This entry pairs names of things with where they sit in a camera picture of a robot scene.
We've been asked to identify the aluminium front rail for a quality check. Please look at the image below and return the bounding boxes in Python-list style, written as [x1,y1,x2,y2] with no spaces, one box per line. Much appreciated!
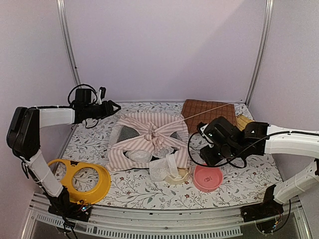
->
[21,193,315,239]

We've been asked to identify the brown woven mat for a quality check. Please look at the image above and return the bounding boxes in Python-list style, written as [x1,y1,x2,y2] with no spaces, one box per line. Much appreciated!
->
[181,99,237,134]

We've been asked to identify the cream pet bowl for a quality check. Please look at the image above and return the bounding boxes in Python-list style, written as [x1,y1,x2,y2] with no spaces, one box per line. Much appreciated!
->
[164,168,190,185]

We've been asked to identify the yellow bamboo mat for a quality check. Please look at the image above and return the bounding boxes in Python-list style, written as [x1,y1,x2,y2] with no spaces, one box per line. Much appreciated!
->
[236,114,253,130]

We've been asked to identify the white tent pole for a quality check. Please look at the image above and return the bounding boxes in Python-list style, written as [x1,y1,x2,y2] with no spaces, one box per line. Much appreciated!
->
[183,102,234,121]

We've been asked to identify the yellow double bowl holder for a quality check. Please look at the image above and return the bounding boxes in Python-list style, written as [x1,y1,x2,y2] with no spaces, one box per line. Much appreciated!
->
[48,159,111,204]

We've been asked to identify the pink striped pet tent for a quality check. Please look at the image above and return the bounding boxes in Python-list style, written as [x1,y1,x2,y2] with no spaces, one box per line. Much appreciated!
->
[106,113,189,181]

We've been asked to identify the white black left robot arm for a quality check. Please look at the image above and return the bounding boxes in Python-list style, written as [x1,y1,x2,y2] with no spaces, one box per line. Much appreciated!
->
[6,86,121,198]

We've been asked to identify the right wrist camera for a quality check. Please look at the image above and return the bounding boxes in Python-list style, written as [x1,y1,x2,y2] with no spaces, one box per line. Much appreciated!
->
[197,122,214,148]

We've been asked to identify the pink pet bowl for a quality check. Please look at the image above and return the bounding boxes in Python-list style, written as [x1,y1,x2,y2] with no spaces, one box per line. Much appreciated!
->
[193,165,223,193]

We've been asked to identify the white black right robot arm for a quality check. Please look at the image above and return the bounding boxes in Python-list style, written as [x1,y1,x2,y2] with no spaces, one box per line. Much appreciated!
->
[197,117,319,217]

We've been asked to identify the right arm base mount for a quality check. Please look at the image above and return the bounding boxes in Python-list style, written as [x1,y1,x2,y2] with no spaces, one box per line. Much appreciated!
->
[240,184,284,222]

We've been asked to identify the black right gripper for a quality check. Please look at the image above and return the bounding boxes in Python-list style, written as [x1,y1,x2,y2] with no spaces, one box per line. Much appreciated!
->
[200,143,241,166]

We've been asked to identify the left aluminium frame post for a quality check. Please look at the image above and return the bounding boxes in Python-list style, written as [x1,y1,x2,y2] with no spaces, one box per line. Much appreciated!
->
[56,0,82,86]

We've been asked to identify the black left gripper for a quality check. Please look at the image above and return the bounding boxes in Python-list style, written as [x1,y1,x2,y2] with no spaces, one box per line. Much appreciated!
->
[85,100,122,120]

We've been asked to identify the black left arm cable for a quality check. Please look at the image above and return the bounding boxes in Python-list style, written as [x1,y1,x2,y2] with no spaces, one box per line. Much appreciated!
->
[67,84,100,129]

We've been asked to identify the right aluminium frame post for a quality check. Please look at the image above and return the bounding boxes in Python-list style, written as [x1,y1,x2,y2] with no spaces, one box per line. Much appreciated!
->
[245,0,274,107]

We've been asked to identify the aluminium frame post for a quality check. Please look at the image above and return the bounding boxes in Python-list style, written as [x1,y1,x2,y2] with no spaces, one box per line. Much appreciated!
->
[245,0,274,107]
[56,0,82,86]

